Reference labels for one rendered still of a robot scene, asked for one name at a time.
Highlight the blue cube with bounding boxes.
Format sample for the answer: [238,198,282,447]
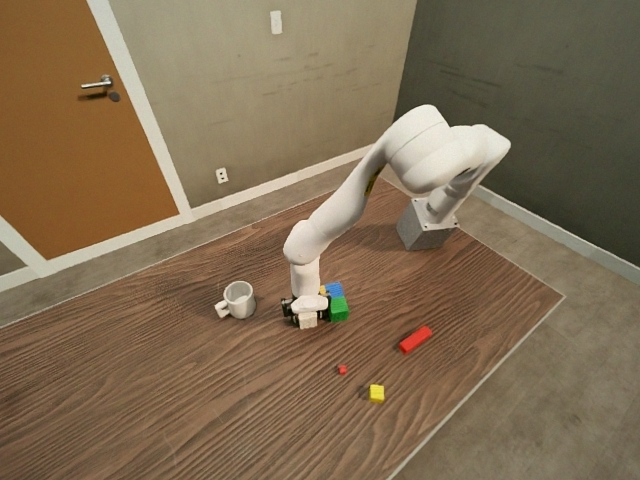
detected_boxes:
[324,283,344,298]

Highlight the red rectangular block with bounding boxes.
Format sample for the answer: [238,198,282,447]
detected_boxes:
[399,326,432,354]

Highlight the white mug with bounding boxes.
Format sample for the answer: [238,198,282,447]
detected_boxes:
[215,281,256,319]

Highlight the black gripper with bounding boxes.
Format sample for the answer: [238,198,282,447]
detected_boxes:
[281,290,332,323]

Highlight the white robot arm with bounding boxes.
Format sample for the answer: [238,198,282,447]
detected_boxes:
[283,105,510,314]

